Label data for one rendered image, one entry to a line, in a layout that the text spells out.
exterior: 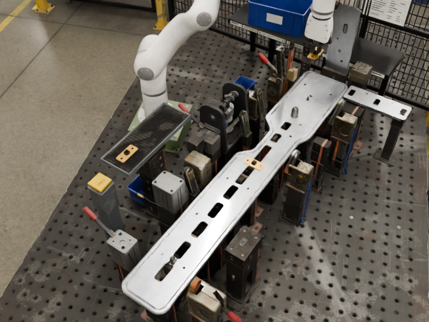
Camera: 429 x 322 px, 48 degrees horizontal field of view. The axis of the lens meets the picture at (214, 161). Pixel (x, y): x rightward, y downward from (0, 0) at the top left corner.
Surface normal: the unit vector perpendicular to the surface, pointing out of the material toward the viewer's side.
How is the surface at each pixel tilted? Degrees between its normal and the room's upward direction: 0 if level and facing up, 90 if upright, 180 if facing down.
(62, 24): 0
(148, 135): 0
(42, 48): 0
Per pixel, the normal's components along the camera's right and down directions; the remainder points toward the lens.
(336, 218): -0.02, -0.67
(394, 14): -0.57, 0.62
